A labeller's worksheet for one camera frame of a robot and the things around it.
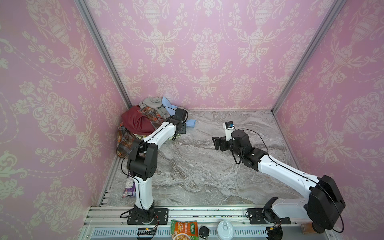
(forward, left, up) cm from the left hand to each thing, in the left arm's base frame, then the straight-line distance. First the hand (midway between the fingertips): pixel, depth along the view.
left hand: (178, 127), depth 97 cm
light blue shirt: (0, +2, +17) cm, 17 cm away
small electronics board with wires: (-54, +11, -14) cm, 57 cm away
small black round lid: (-55, -16, -1) cm, 57 cm away
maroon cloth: (+2, +27, +2) cm, 27 cm away
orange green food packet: (-54, -7, -8) cm, 55 cm away
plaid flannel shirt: (-3, +36, -8) cm, 37 cm away
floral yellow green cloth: (+1, +1, -10) cm, 10 cm away
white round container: (-54, -25, -5) cm, 60 cm away
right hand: (-13, -25, +9) cm, 29 cm away
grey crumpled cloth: (+24, +20, -1) cm, 31 cm away
